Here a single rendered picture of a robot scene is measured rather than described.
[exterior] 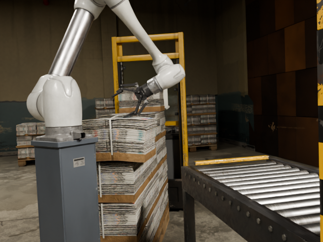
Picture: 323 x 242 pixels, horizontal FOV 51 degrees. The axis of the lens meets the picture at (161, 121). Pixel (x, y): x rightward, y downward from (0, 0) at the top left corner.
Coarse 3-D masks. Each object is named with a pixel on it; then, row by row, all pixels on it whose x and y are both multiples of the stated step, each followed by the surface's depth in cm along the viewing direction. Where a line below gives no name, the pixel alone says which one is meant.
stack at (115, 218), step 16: (160, 144) 291; (160, 160) 284; (112, 176) 184; (128, 176) 183; (144, 176) 213; (160, 176) 284; (112, 192) 184; (128, 192) 183; (144, 192) 210; (112, 208) 185; (128, 208) 184; (144, 208) 208; (160, 208) 274; (112, 224) 185; (128, 224) 184; (144, 240) 208; (160, 240) 275
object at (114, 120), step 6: (108, 120) 179; (114, 120) 179; (108, 126) 180; (114, 126) 179; (108, 132) 180; (114, 132) 179; (108, 138) 180; (114, 138) 179; (108, 144) 180; (114, 144) 179; (108, 150) 180; (114, 150) 179
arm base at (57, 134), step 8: (48, 128) 140; (56, 128) 139; (64, 128) 139; (72, 128) 141; (80, 128) 145; (40, 136) 144; (48, 136) 140; (56, 136) 137; (64, 136) 137; (72, 136) 140; (80, 136) 138; (88, 136) 146
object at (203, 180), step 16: (192, 176) 160; (208, 176) 151; (192, 192) 162; (208, 192) 141; (224, 192) 124; (208, 208) 142; (224, 208) 125; (240, 208) 112; (256, 208) 104; (240, 224) 113; (256, 224) 102; (272, 224) 93; (288, 224) 90; (256, 240) 103; (272, 240) 94; (288, 240) 86; (304, 240) 80; (320, 240) 79
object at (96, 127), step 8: (88, 120) 181; (96, 120) 180; (104, 120) 180; (88, 128) 182; (96, 128) 181; (104, 128) 181; (96, 136) 181; (104, 136) 180; (96, 144) 181; (104, 144) 180; (96, 152) 182; (104, 152) 180
